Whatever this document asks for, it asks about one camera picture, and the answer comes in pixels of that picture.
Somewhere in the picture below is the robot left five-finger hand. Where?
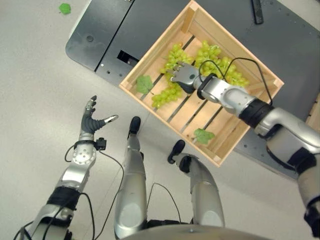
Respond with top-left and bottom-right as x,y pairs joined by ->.
79,95 -> 119,141

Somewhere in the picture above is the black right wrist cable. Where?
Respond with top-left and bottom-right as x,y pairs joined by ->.
198,57 -> 274,105

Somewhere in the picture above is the robot dark foot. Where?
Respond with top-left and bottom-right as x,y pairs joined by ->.
167,139 -> 186,165
128,116 -> 142,135

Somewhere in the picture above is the robot left silver leg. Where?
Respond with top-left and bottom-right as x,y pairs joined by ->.
113,131 -> 148,240

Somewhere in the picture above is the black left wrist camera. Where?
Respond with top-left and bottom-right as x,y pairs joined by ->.
94,137 -> 108,151

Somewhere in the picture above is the black flat bar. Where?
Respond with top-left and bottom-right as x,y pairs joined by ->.
250,0 -> 265,25

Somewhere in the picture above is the black waist cable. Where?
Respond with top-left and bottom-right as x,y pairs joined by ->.
148,182 -> 182,224

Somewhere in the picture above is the robot right dark foot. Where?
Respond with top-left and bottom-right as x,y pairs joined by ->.
167,139 -> 186,165

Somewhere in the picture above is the robot silver torso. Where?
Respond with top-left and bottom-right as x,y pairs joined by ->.
122,223 -> 273,240

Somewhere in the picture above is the robot left dark foot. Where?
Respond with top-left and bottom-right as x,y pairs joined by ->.
128,116 -> 142,135

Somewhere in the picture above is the wooden crate edge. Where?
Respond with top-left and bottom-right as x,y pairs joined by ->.
305,91 -> 320,133

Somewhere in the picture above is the robot right five-finger hand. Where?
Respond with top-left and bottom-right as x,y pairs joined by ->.
165,61 -> 201,94

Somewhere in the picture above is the wooden slatted crate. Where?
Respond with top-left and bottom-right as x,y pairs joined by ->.
118,0 -> 285,168

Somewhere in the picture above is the robot right silver leg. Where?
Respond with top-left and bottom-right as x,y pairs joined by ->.
178,154 -> 226,228

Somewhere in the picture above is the large green grape bunch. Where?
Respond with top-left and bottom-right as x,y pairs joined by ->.
194,39 -> 251,88

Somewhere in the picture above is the green vine leaf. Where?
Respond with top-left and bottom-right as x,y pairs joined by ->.
193,128 -> 216,145
135,74 -> 154,95
58,2 -> 72,15

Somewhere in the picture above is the small green grape bunch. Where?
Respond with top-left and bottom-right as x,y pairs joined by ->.
151,83 -> 184,110

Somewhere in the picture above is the robot silver leg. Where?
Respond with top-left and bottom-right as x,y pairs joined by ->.
178,154 -> 226,228
113,131 -> 148,240

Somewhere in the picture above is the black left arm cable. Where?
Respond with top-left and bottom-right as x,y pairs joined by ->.
92,148 -> 125,240

